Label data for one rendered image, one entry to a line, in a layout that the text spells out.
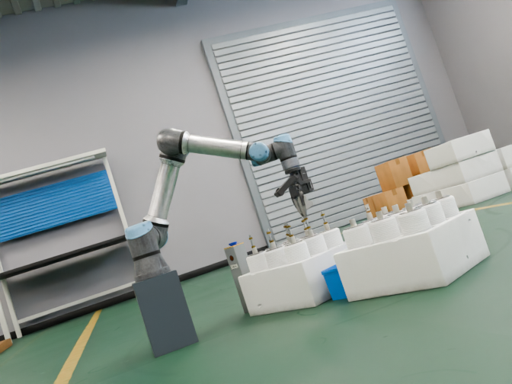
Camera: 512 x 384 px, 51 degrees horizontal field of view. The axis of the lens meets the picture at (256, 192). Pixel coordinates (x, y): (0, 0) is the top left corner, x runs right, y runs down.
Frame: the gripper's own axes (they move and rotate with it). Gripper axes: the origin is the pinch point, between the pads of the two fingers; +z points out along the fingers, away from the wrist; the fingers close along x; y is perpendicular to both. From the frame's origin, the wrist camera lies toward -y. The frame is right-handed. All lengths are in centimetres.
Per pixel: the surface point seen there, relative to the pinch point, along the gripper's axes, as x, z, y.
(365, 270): -40.2, 25.1, -3.9
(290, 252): -7.3, 12.7, -14.1
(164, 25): 487, -309, 132
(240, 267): 30.3, 14.1, -23.6
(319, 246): -4.7, 14.5, 0.4
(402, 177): 266, -4, 261
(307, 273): -14.1, 22.1, -13.3
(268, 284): 5.2, 22.9, -22.6
